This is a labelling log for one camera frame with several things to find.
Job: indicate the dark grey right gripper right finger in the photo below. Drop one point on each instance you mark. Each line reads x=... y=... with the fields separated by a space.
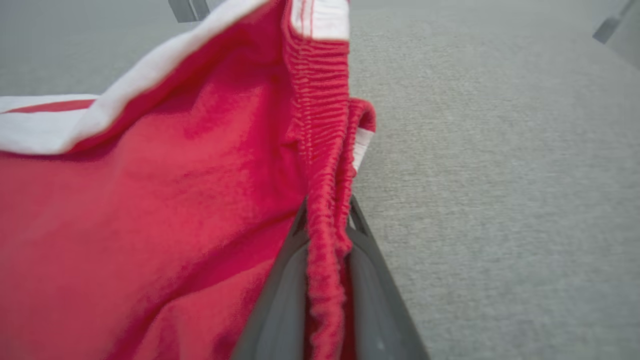
x=380 y=310

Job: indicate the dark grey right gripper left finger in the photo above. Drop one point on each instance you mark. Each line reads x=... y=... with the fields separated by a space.
x=280 y=310

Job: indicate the red white-striped shorts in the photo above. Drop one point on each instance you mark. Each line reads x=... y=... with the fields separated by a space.
x=150 y=200

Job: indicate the grey fabric sofa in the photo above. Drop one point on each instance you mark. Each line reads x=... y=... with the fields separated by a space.
x=500 y=175

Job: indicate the grey metal bar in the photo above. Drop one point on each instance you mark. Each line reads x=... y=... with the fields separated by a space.
x=607 y=27

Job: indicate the grey vertical post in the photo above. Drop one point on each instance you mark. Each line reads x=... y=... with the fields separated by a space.
x=187 y=10

